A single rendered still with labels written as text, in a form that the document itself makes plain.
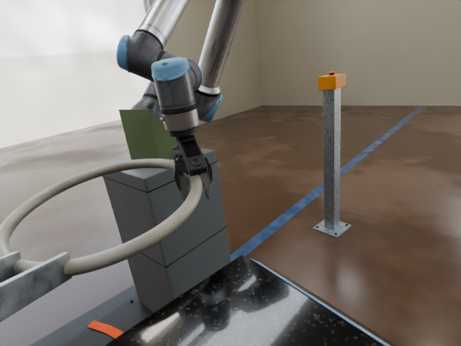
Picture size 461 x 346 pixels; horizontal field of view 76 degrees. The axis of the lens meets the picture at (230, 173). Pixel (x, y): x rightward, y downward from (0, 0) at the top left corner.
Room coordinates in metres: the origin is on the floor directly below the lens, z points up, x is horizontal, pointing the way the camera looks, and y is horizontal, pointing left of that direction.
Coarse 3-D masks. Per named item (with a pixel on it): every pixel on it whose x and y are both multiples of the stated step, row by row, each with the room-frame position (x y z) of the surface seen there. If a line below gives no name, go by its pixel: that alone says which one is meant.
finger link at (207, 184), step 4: (200, 176) 0.76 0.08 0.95; (204, 176) 0.76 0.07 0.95; (208, 176) 0.76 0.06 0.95; (204, 180) 0.76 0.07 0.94; (208, 180) 0.76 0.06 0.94; (204, 184) 0.76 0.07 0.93; (208, 184) 0.76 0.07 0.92; (208, 188) 0.76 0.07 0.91; (208, 192) 0.76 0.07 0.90; (208, 196) 0.77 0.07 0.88
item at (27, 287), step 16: (16, 256) 0.49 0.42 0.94; (64, 256) 0.46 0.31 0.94; (0, 272) 0.45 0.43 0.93; (32, 272) 0.40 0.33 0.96; (48, 272) 0.42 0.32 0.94; (0, 288) 0.35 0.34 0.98; (16, 288) 0.37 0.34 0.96; (32, 288) 0.39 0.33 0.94; (48, 288) 0.41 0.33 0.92; (0, 304) 0.34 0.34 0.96; (16, 304) 0.36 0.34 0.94; (0, 320) 0.33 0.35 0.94
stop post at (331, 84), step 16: (320, 80) 1.87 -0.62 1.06; (336, 80) 1.80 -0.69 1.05; (336, 96) 1.84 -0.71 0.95; (336, 112) 1.84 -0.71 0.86; (336, 128) 1.84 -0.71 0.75; (336, 144) 1.84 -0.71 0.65; (336, 160) 1.84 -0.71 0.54; (336, 176) 1.84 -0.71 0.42; (336, 192) 1.84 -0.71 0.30; (336, 208) 1.84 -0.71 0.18; (320, 224) 1.92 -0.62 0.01; (336, 224) 1.84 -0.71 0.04
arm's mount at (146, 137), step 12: (132, 120) 1.33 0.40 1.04; (144, 120) 1.27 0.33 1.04; (156, 120) 1.27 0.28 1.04; (132, 132) 1.34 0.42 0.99; (144, 132) 1.29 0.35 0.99; (156, 132) 1.26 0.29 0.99; (168, 132) 1.31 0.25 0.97; (132, 144) 1.36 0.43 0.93; (144, 144) 1.30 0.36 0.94; (156, 144) 1.25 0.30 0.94; (168, 144) 1.30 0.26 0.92; (132, 156) 1.37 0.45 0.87; (144, 156) 1.31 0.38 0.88; (156, 156) 1.25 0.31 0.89; (168, 156) 1.29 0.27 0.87
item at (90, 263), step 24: (96, 168) 0.90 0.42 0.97; (120, 168) 0.90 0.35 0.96; (168, 168) 0.86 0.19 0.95; (48, 192) 0.79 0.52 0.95; (192, 192) 0.65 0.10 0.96; (24, 216) 0.69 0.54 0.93; (0, 240) 0.57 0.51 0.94; (144, 240) 0.49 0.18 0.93; (24, 264) 0.47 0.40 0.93; (72, 264) 0.45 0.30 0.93; (96, 264) 0.45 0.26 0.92
